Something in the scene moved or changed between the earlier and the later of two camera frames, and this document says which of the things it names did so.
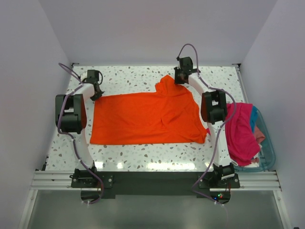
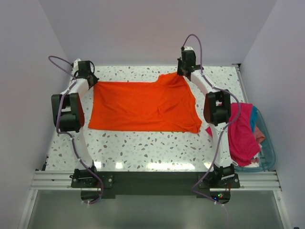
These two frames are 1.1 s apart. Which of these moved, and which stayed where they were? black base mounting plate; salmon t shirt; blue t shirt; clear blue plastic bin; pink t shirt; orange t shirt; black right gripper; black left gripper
Moved: black right gripper; orange t shirt; black left gripper
Stayed: pink t shirt; black base mounting plate; blue t shirt; salmon t shirt; clear blue plastic bin
